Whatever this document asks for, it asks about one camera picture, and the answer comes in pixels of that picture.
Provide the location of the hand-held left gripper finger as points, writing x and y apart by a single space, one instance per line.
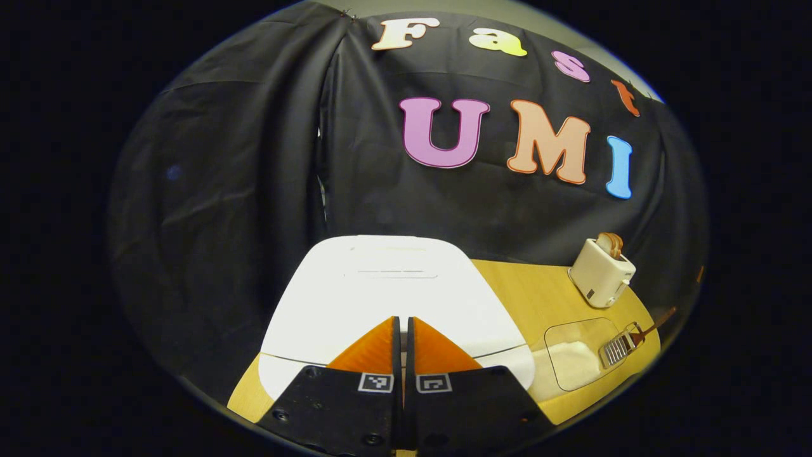
397 355
410 355

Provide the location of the clear plastic rice container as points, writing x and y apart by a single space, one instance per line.
583 330

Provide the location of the toasted bread slice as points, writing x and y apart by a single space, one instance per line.
619 247
606 242

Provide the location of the white toaster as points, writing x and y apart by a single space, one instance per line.
599 276

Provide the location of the brown wooden spoon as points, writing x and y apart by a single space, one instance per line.
660 320

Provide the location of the clear chopstick holder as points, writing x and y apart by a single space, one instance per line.
614 351

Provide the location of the white rice cooker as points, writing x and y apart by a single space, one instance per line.
380 298

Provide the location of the black backdrop cloth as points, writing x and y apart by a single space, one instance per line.
222 222

